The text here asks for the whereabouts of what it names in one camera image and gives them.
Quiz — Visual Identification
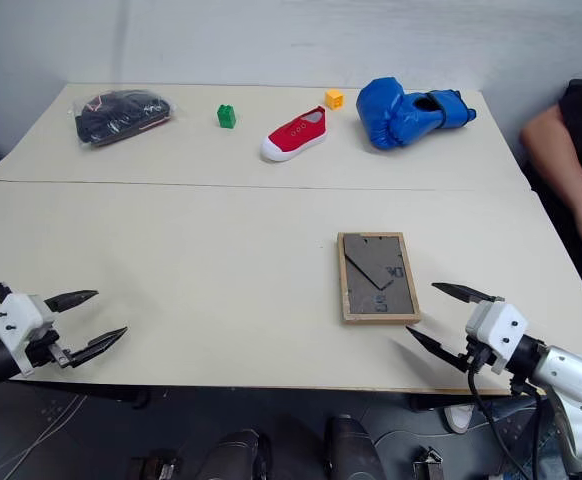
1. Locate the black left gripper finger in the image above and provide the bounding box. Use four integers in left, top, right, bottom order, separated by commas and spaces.
44, 289, 100, 315
67, 326, 129, 370

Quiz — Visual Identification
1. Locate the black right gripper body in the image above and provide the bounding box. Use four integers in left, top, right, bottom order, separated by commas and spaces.
464, 336, 496, 375

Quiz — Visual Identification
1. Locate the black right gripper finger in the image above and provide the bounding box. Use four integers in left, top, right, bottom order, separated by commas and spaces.
430, 282, 505, 305
405, 325, 470, 374

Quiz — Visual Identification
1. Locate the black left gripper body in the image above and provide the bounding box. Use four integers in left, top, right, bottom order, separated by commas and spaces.
24, 332, 72, 374

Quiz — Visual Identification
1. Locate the person's white shoe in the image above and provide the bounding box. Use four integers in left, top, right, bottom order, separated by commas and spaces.
443, 403, 476, 435

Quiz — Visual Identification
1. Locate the dark rounded shape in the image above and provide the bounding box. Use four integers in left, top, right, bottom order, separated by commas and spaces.
323, 413, 381, 480
198, 428, 273, 480

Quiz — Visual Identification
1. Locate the bagged black clothing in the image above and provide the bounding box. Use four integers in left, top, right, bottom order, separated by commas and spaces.
69, 88, 181, 150

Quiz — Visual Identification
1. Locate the blue boxing glove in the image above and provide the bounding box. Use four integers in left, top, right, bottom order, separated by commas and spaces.
355, 76, 478, 151

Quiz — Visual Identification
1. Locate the red canvas shoe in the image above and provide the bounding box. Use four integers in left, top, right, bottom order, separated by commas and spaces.
260, 105, 332, 163

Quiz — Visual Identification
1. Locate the green toy block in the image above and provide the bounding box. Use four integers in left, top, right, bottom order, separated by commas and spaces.
216, 103, 238, 130

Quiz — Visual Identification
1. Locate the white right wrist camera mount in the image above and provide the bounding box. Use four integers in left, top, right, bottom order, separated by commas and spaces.
464, 299, 529, 375

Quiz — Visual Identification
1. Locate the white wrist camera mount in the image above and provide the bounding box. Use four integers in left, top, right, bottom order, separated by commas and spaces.
464, 299, 529, 375
0, 293, 58, 377

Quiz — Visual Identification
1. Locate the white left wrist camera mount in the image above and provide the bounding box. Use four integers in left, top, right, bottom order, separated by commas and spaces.
0, 293, 58, 377

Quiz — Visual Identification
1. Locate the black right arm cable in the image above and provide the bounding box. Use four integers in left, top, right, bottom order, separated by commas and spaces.
467, 367, 545, 480

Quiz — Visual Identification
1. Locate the wooden picture frame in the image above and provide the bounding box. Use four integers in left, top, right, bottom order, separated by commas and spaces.
336, 231, 422, 326

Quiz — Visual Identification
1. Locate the thin white floor cable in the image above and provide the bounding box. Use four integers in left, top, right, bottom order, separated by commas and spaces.
0, 393, 88, 480

